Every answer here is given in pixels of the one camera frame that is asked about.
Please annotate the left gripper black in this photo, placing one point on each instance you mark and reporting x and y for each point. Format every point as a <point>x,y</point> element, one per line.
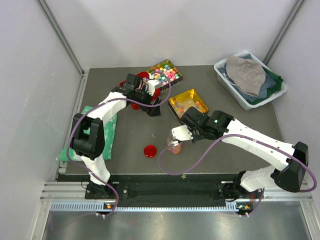
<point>153,111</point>

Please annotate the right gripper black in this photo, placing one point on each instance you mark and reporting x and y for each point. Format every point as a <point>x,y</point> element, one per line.
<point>195,138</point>

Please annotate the golden tin with star candies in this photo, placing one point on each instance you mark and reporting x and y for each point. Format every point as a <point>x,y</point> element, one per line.
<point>180,103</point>

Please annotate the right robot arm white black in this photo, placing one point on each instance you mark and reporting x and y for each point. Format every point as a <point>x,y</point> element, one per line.
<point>287,162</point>

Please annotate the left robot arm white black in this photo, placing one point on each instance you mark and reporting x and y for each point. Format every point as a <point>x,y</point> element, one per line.
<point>87,137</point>

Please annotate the tin with colourful cube candies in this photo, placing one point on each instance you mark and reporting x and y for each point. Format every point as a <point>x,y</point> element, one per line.
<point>165,72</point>

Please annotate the clear plastic jar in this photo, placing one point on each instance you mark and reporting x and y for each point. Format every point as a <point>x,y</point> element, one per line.
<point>174,146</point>

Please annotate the red jar lid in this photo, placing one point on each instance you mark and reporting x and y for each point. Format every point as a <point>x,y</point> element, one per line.
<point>150,151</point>

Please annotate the green white cloth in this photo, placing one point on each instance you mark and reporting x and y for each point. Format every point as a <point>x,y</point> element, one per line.
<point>109,135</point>

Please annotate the white plastic basket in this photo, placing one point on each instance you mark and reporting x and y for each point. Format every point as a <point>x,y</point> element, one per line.
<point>230,86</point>

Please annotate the beige bucket hat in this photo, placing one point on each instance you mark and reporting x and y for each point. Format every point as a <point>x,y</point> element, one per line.
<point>247,74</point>

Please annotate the blue-grey garment in basket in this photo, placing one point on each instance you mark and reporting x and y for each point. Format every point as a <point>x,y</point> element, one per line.
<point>269,83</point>

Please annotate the green garment in basket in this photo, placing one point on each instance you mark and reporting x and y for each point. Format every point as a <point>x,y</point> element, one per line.
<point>272,90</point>

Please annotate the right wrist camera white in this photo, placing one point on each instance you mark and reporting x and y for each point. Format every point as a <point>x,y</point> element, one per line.
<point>182,133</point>

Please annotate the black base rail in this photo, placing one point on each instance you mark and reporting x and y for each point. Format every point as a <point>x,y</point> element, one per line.
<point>168,191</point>

